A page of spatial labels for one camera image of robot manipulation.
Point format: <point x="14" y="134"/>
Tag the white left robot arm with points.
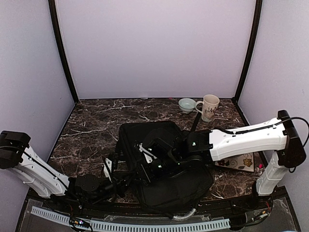
<point x="17" y="156"/>

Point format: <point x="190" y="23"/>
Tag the black frame post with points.
<point x="250" y="50"/>
<point x="61" y="49"/>

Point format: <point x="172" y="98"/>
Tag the white slotted cable duct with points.
<point x="128" y="224"/>

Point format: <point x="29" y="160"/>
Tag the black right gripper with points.
<point x="143" y="166"/>

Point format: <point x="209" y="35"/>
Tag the black front rail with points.
<point x="238" y="206"/>

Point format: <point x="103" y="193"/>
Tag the small celadon bowl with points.
<point x="187" y="105"/>

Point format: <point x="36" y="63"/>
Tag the black student bag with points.
<point x="181" y="189"/>

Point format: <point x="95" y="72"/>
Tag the left black frame post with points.
<point x="61" y="49"/>

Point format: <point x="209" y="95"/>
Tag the cream floral mug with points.
<point x="207" y="107"/>

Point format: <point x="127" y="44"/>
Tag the small circuit board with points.
<point x="79" y="223"/>

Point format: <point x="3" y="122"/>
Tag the right black frame post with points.
<point x="250" y="50"/>

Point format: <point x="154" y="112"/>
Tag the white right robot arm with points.
<point x="278" y="135"/>

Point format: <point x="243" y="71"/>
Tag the floral square plate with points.
<point x="244" y="162"/>

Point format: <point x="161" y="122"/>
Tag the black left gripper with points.
<point x="122" y="184"/>

